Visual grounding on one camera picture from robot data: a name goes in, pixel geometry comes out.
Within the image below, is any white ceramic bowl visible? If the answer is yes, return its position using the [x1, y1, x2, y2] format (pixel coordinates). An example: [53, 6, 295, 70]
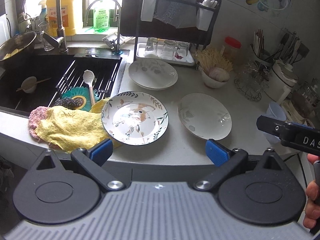
[261, 101, 288, 144]

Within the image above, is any bear pattern plate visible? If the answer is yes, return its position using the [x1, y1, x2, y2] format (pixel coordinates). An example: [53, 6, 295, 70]
[101, 91, 169, 146]

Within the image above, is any person right hand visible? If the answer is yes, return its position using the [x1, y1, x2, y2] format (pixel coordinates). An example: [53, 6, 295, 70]
[302, 153, 320, 229]

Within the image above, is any yellow dish cloth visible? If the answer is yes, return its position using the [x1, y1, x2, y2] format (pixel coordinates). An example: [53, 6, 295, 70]
[35, 98, 111, 153]

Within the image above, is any dark steel wool scrubber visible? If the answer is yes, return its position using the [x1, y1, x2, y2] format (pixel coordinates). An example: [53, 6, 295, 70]
[53, 98, 81, 110]

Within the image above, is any white electric kettle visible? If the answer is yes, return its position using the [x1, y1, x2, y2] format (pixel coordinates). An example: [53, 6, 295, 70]
[265, 60, 298, 105]

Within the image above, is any teal sunflower mat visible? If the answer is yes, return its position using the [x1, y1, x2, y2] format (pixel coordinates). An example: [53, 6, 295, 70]
[61, 87, 92, 112]

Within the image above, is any pink knitted cloth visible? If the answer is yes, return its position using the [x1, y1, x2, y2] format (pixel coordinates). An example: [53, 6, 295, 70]
[28, 106, 49, 142]

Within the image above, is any white rice spoon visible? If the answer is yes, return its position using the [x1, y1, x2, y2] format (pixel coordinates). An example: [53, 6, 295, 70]
[83, 70, 95, 106]

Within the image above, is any white bowl with onion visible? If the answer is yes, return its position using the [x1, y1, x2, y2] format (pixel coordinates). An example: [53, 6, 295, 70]
[200, 68, 229, 89]

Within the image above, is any black sink drying rack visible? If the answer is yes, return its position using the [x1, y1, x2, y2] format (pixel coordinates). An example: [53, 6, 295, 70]
[48, 54, 126, 111]

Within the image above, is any chopstick holder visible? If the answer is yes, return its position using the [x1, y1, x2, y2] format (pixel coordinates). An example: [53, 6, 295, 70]
[251, 29, 273, 68]

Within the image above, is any small bowl in sink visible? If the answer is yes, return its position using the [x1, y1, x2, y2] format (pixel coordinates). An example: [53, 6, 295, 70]
[16, 76, 51, 94]

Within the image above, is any white leaf plate stack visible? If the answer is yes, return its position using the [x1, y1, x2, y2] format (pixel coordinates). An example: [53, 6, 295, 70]
[128, 59, 178, 90]

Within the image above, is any dry noodles bundle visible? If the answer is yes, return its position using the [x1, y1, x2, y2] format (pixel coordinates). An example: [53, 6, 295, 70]
[195, 47, 233, 74]

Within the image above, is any chrome curved faucet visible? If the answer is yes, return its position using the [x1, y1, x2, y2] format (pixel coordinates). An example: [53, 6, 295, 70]
[84, 0, 123, 55]

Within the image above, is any red lid jar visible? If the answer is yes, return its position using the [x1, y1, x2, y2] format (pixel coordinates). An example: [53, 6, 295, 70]
[220, 36, 242, 62]

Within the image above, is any white drip tray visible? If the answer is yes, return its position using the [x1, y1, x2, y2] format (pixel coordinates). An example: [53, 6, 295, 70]
[136, 43, 195, 67]

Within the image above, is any glass cup right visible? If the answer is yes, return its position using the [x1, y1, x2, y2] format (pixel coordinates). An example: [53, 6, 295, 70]
[174, 41, 189, 61]

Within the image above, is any glass cup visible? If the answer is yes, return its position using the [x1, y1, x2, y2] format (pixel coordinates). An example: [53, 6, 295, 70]
[174, 41, 189, 61]
[144, 37, 158, 57]
[160, 40, 176, 60]

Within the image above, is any glass cup left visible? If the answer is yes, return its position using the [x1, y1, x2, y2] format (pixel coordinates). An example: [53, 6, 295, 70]
[144, 37, 158, 57]

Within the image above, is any glass cup middle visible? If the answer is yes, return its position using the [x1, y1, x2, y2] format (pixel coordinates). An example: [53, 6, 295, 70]
[160, 40, 176, 60]

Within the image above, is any steel mixing bowl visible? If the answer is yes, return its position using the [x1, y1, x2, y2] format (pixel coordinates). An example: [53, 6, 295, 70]
[1, 31, 36, 63]

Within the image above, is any green dish soap bottle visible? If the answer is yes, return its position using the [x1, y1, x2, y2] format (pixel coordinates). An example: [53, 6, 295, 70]
[93, 0, 110, 32]

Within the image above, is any dark tall faucet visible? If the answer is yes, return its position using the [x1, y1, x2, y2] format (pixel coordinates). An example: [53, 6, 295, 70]
[15, 0, 70, 54]

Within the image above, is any black dish rack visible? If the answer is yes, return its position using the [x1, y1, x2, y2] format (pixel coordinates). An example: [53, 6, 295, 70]
[120, 0, 222, 49]

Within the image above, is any yellow detergent jug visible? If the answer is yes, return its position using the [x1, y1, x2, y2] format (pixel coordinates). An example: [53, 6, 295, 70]
[46, 0, 83, 36]

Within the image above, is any wire rack with glasses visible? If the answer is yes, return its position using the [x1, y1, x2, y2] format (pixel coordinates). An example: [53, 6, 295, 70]
[234, 60, 270, 102]

